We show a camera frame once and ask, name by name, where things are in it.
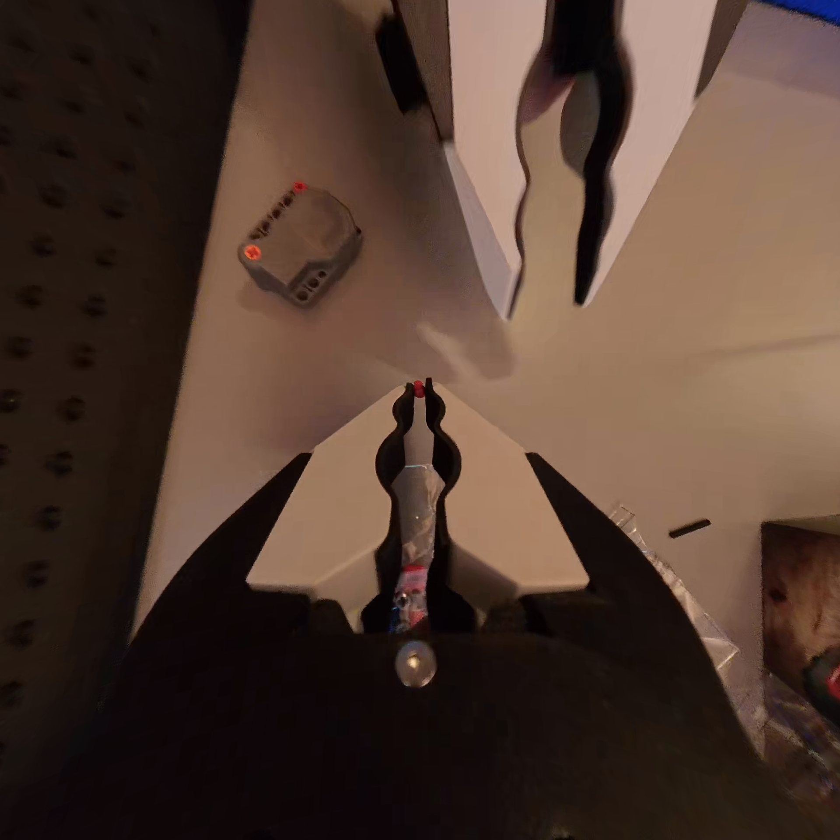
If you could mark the dark perforated mat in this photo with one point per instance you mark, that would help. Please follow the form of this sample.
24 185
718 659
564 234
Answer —
79 262

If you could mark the grey desk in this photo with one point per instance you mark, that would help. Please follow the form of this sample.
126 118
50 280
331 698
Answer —
656 394

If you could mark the toy truck set box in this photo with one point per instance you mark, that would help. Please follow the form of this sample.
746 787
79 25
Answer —
800 590

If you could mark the crumpled clear plastic bag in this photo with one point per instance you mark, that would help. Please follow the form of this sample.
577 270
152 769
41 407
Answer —
787 741

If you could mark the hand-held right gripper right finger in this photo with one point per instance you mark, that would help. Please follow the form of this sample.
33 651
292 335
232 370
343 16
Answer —
512 525

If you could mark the clear bag of mixed parts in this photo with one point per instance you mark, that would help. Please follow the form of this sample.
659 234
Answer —
689 610

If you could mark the grey toy motor block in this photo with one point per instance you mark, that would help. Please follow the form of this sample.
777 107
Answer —
302 243

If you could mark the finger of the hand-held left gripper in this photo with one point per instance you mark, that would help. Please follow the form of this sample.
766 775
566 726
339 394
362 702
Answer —
485 98
663 79

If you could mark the short black axle rod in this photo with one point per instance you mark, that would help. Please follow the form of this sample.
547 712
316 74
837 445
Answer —
689 529

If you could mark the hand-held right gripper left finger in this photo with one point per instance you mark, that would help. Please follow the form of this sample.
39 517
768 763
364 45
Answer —
315 525

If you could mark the blue plastic bin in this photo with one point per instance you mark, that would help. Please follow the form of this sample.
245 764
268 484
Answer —
807 8

